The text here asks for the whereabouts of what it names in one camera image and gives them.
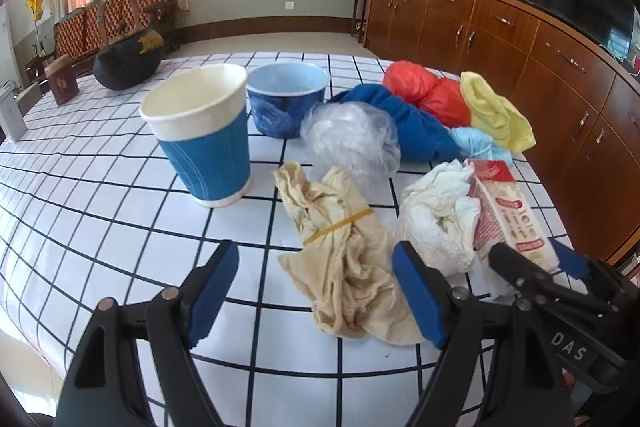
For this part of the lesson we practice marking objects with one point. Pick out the coat rack with hat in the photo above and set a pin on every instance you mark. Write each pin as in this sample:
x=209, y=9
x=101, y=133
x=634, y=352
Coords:
x=32, y=2

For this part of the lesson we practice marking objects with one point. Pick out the yellow rubber band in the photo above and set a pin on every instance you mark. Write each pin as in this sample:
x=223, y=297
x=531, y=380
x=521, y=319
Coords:
x=340, y=223

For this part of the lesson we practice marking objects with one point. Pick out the wooden sofa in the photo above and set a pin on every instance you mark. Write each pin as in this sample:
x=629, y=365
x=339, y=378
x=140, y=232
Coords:
x=80, y=27

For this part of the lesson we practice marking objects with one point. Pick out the black iron teapot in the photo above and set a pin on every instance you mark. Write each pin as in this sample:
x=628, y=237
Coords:
x=125, y=67

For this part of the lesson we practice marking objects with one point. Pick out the white tissue paper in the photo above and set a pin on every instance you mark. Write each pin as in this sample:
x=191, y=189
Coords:
x=430, y=217

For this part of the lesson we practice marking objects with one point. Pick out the red and white carton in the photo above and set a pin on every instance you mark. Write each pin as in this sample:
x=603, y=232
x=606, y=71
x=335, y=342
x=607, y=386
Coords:
x=505, y=217

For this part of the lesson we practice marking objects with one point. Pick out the beige cloth bundle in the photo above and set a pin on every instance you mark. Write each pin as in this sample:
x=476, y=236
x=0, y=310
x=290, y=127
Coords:
x=345, y=267

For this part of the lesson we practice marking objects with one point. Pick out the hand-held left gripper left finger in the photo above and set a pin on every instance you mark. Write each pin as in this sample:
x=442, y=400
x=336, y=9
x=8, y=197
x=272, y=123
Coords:
x=212, y=292

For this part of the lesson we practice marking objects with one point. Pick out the blue and white paper cup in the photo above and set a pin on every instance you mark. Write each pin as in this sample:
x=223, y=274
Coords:
x=205, y=157

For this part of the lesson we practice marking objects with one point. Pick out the red plastic bag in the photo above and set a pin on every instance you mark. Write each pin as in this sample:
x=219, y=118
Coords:
x=435, y=99

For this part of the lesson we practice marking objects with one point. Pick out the yellow cloth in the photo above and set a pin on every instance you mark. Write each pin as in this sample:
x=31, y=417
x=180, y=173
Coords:
x=495, y=112

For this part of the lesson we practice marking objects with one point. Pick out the white device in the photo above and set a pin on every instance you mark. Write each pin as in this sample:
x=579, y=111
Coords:
x=12, y=117

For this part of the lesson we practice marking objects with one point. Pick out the clear plastic bag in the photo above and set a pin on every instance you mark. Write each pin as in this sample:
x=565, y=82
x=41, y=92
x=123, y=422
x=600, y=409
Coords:
x=350, y=137

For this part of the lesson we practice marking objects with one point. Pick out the blue paper bowl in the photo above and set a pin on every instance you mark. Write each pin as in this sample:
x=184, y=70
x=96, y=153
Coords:
x=285, y=107

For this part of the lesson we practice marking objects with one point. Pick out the brown box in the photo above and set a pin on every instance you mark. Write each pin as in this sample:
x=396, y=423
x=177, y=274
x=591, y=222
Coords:
x=62, y=84

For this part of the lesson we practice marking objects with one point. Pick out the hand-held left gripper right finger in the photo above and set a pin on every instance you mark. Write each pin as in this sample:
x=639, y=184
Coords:
x=417, y=294

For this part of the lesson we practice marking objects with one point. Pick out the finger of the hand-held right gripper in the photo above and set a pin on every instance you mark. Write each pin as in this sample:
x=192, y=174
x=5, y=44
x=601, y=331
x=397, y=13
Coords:
x=520, y=274
x=570, y=257

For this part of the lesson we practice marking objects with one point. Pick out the checkered tablecloth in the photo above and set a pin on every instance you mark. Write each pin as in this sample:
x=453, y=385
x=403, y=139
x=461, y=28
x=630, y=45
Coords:
x=125, y=232

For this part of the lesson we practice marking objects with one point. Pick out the blue towel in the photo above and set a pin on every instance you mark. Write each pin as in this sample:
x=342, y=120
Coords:
x=420, y=132

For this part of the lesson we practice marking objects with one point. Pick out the light blue face mask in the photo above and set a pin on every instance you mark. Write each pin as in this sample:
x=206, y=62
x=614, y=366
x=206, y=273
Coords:
x=480, y=144

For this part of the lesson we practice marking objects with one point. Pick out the wooden cabinet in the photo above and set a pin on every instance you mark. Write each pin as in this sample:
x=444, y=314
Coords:
x=500, y=37

